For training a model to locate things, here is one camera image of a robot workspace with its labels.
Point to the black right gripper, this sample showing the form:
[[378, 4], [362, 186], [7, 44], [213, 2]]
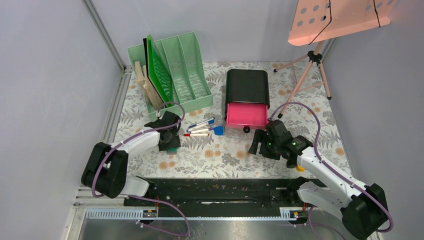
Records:
[[261, 136]]

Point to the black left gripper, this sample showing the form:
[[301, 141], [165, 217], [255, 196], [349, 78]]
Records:
[[174, 144]]

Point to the green grey eraser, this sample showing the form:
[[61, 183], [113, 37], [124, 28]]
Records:
[[172, 152]]

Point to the blue whiteboard eraser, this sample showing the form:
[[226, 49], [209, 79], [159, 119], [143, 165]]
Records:
[[219, 130]]

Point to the black pink drawer unit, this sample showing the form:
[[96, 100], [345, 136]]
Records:
[[247, 99]]

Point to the green transparent plastic folder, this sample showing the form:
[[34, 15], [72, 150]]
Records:
[[161, 72]]

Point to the green 104-storey treehouse book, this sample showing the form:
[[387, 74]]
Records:
[[142, 81]]

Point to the white AVE notebook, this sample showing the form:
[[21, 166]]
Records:
[[151, 71]]

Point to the purple 52-storey treehouse book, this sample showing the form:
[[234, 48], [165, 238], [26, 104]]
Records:
[[153, 89]]

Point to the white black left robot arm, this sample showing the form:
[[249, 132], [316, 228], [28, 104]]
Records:
[[106, 169]]

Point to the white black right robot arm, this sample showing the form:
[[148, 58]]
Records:
[[361, 208]]

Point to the red capped marker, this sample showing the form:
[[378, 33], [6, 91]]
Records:
[[196, 134]]

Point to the white marker pen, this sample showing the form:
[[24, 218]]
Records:
[[204, 130]]

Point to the blue capped marker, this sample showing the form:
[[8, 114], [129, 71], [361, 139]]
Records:
[[201, 124]]

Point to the mint green file organizer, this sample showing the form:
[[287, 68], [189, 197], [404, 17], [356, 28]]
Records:
[[181, 55]]

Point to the pink music stand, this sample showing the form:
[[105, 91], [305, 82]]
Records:
[[320, 21]]

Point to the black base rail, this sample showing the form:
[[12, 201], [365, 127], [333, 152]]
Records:
[[205, 199]]

